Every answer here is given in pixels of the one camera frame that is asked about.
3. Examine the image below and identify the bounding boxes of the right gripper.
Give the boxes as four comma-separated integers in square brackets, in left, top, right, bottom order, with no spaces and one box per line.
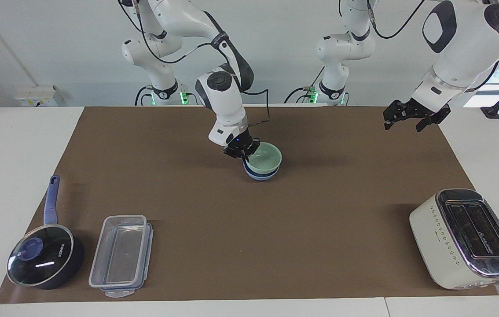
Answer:
[224,130,261,162]

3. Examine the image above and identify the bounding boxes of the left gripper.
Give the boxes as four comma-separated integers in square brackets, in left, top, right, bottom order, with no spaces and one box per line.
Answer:
[383,98,451,133]

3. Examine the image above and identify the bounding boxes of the green bowl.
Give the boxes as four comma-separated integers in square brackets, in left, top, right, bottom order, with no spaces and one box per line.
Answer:
[245,142,283,174]

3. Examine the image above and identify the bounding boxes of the blue bowl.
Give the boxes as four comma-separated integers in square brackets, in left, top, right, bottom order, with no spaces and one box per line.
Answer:
[243,160,281,181]

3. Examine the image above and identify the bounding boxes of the white toaster chrome top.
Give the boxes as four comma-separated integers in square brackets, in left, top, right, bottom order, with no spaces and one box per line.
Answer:
[409,188,499,296]

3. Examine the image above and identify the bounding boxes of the clear container lid blue clips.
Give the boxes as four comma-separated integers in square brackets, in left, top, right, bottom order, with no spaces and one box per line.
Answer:
[99,222,154,298]

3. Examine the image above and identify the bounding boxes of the clear plastic container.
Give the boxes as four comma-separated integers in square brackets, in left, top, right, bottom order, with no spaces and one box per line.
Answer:
[88,214,148,289]

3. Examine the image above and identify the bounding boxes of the glass pan lid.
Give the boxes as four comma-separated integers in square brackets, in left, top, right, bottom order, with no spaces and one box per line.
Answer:
[6,224,75,287]

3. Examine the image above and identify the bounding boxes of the black cable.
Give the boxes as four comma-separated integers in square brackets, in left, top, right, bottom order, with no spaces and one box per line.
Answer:
[117,0,216,65]
[134,85,154,107]
[284,65,326,105]
[241,88,271,128]
[366,0,427,40]

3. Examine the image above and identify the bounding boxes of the dark blue saucepan purple handle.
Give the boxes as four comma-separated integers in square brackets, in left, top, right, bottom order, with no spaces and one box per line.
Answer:
[7,175,85,290]

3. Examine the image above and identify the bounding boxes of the white wall socket box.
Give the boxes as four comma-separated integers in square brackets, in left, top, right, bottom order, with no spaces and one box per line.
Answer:
[15,85,59,107]

